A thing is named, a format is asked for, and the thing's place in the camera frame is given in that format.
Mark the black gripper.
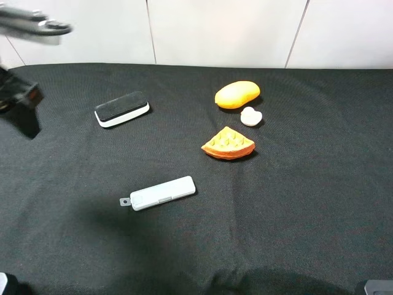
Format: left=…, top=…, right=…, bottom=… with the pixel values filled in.
left=1, top=67, right=44, bottom=114

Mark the black white board eraser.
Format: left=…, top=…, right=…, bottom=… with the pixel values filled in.
left=95, top=91, right=150, bottom=128

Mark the grey flat usb device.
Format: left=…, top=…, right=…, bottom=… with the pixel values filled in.
left=119, top=176, right=197, bottom=211

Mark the orange waffle slice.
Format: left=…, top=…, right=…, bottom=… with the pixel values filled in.
left=201, top=127, right=255, bottom=160

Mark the yellow mango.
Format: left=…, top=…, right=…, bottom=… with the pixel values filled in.
left=214, top=81, right=260, bottom=109

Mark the black tablecloth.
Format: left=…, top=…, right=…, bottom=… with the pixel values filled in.
left=1, top=64, right=392, bottom=294

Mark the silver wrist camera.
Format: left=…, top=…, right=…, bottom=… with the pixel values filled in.
left=1, top=3, right=72, bottom=45

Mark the grey bracket bottom left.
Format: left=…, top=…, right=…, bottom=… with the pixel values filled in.
left=0, top=272, right=8, bottom=295

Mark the grey bracket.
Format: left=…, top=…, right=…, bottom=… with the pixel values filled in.
left=364, top=280, right=393, bottom=295
left=0, top=272, right=8, bottom=295

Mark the grey bracket bottom right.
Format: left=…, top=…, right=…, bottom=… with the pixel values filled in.
left=364, top=280, right=393, bottom=295

